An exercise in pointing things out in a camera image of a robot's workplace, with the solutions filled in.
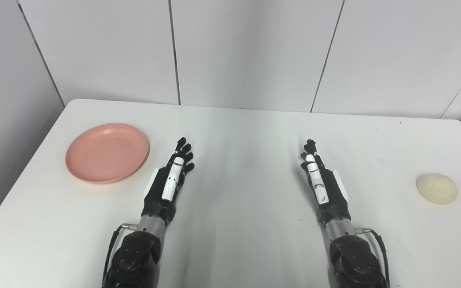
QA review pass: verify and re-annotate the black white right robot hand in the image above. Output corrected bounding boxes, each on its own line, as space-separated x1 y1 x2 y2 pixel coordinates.
301 139 352 228

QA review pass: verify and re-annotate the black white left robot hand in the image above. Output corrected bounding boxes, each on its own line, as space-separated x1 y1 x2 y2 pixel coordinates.
142 137 195 224

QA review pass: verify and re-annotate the pink round plate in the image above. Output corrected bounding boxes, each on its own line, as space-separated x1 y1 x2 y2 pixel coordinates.
65 123 150 184

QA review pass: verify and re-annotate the white steamed bun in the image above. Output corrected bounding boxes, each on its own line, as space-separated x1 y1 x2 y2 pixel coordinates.
416 173 458 205

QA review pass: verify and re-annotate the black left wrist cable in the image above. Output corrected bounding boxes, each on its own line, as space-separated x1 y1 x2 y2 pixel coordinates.
102 224 138 288

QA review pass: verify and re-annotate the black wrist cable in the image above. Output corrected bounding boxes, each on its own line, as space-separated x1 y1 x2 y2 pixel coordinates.
355 227 391 288
102 224 138 288

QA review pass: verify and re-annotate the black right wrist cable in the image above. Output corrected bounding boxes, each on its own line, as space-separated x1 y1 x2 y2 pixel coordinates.
355 227 391 288

